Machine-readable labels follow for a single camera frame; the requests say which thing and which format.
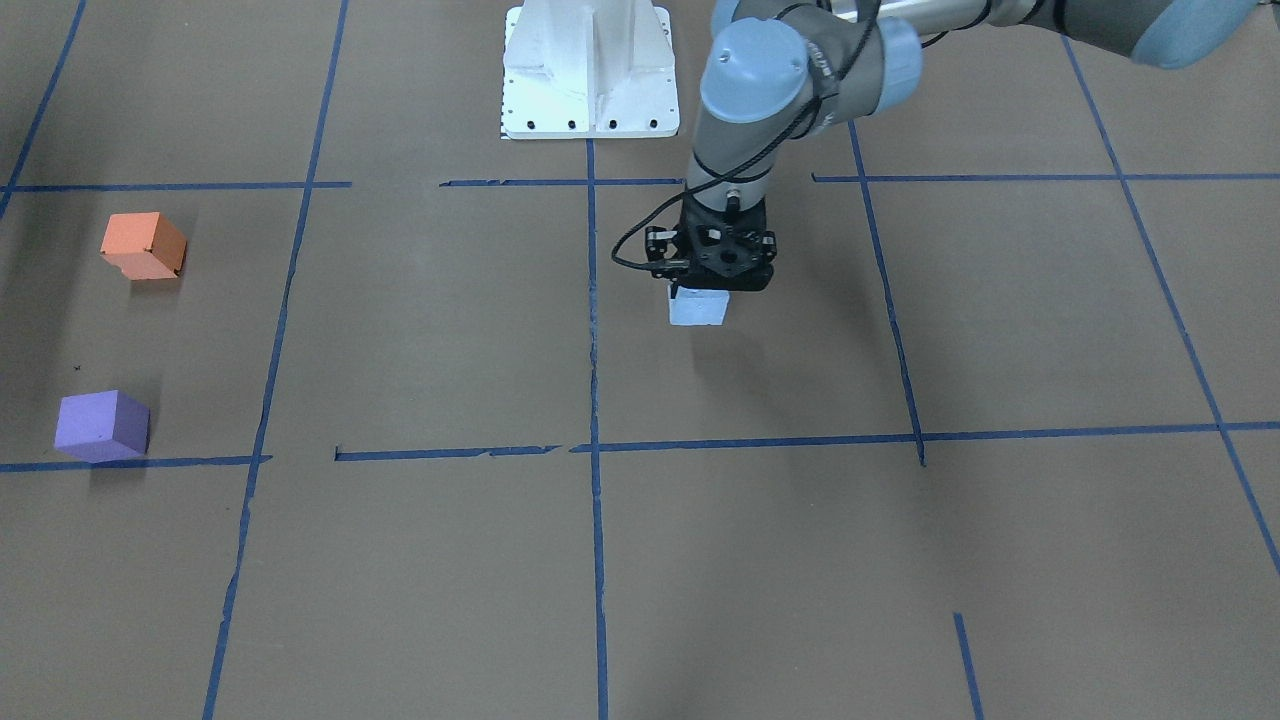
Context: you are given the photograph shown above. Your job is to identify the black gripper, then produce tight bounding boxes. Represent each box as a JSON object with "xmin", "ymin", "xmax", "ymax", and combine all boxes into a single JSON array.
[{"xmin": 675, "ymin": 199, "xmax": 777, "ymax": 292}]

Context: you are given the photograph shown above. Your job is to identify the light blue foam block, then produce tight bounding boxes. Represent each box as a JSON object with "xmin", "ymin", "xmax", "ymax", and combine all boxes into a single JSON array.
[{"xmin": 668, "ymin": 284, "xmax": 731, "ymax": 327}]

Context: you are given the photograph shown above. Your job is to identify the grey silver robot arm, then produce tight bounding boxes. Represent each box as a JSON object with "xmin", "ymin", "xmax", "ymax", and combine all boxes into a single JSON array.
[{"xmin": 641, "ymin": 1, "xmax": 1254, "ymax": 292}]

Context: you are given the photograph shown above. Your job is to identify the orange foam block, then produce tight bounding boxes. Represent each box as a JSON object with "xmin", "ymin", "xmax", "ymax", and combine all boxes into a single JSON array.
[{"xmin": 99, "ymin": 211, "xmax": 188, "ymax": 281}]

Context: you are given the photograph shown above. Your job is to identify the purple foam block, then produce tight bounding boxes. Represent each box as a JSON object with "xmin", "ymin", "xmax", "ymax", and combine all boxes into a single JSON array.
[{"xmin": 52, "ymin": 389, "xmax": 150, "ymax": 464}]

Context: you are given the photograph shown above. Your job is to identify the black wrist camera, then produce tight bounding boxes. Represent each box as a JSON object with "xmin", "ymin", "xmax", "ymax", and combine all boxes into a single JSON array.
[{"xmin": 644, "ymin": 225, "xmax": 684, "ymax": 281}]

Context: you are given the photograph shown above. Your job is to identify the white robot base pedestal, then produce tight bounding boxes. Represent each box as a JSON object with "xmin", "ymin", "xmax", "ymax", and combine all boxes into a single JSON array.
[{"xmin": 500, "ymin": 1, "xmax": 681, "ymax": 141}]

